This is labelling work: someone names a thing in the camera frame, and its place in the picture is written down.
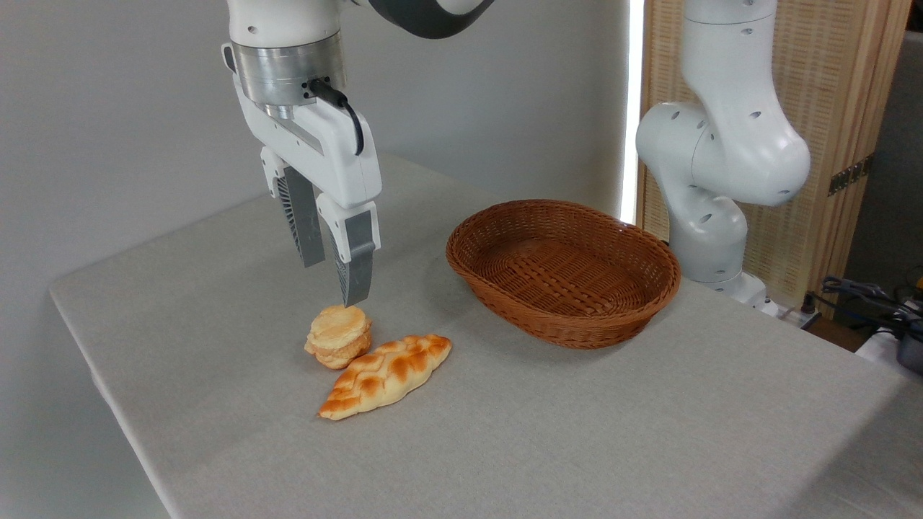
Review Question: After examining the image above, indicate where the braided oblong bread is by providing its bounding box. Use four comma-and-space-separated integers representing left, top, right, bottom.
318, 333, 454, 422

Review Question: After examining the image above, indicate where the white power strip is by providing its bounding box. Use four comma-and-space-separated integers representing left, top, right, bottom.
763, 298, 823, 330

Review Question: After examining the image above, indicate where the grey tablecloth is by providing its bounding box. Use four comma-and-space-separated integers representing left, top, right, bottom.
48, 152, 923, 519

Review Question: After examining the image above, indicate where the bundle of dark cables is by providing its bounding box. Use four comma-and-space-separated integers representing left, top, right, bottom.
806, 275, 923, 327

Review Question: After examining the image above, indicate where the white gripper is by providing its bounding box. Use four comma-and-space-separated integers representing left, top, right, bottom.
234, 78, 383, 309

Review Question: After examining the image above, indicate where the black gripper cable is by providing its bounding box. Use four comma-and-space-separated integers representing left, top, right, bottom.
308, 78, 366, 156

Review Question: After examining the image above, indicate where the grey box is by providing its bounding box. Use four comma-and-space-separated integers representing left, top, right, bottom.
896, 328, 923, 375

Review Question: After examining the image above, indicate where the metal screen hinge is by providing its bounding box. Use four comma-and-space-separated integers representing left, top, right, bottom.
827, 154, 875, 198

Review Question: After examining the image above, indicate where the brown wicker basket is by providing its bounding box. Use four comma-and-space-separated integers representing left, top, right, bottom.
445, 199, 682, 351

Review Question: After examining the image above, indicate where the round layered bread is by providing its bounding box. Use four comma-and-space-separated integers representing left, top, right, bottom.
304, 304, 374, 371

